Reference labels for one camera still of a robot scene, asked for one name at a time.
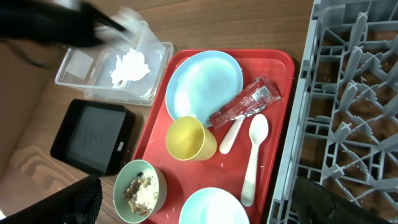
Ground white napkin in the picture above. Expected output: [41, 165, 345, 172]
[110, 48, 150, 88]

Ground grey dishwasher rack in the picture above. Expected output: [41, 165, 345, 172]
[267, 0, 397, 223]

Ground rice and food scraps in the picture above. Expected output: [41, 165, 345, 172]
[123, 169, 159, 217]

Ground clear plastic waste bin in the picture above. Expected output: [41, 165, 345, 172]
[55, 21, 174, 106]

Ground black waste tray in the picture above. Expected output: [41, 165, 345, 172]
[50, 99, 136, 177]

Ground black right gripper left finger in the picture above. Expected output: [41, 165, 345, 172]
[1, 175, 103, 224]

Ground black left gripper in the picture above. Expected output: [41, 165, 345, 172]
[1, 1, 126, 47]

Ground green bowl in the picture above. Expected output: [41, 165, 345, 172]
[113, 159, 167, 223]

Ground red snack wrapper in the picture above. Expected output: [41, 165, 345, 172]
[210, 76, 281, 129]

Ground white plastic spoon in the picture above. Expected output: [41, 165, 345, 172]
[241, 114, 269, 207]

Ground red serving tray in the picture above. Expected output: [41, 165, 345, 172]
[134, 49, 295, 223]

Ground light blue bowl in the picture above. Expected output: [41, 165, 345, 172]
[178, 187, 250, 224]

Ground light blue plate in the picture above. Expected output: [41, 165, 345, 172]
[165, 50, 243, 127]

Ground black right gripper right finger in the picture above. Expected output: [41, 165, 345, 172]
[293, 177, 389, 224]

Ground white plastic fork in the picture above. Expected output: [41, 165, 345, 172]
[219, 118, 244, 154]

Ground yellow plastic cup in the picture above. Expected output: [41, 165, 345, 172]
[165, 116, 217, 161]

